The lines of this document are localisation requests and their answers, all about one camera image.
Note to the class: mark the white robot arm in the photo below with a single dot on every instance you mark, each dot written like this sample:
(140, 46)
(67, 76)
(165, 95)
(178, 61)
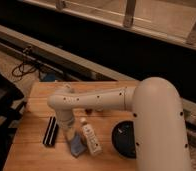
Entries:
(159, 127)

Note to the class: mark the black chair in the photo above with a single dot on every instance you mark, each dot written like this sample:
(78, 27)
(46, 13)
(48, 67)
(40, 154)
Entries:
(11, 101)

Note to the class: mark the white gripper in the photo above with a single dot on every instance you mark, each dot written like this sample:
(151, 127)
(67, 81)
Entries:
(66, 122)

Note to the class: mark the metal rail frame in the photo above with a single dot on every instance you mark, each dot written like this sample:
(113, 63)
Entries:
(99, 52)

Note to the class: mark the blue object behind table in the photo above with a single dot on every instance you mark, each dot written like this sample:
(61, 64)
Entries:
(49, 78)

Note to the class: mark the black round bowl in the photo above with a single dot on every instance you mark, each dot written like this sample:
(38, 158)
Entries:
(122, 138)

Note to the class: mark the white plastic bottle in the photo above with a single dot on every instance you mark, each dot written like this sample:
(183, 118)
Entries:
(91, 138)

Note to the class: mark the black striped eraser block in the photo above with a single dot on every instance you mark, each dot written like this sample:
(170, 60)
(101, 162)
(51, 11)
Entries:
(51, 133)

